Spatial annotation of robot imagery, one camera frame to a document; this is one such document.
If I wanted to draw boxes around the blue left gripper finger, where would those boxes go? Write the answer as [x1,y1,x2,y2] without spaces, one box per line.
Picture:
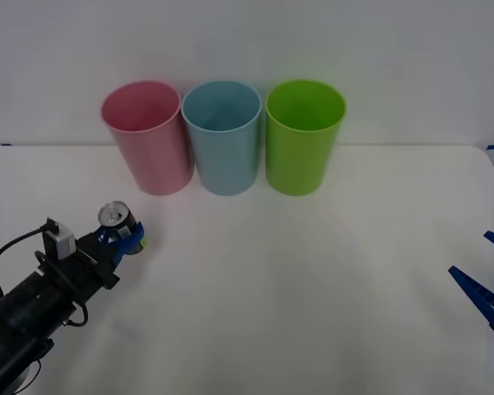
[92,225,113,247]
[110,221,146,265]

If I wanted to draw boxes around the green plastic waste bin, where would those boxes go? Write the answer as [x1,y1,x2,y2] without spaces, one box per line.
[264,78,348,197]

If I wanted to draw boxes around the dark grey drink can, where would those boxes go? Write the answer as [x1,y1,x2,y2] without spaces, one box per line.
[97,200,147,256]

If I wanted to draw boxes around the pale blue plastic waste bin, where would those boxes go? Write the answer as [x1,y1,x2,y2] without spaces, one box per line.
[180,80,263,197]

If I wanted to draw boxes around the pink plastic waste bin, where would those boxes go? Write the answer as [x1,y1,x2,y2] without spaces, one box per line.
[100,80,194,197]

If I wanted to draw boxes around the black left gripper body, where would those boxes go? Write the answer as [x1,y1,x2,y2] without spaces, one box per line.
[40,231,121,306]

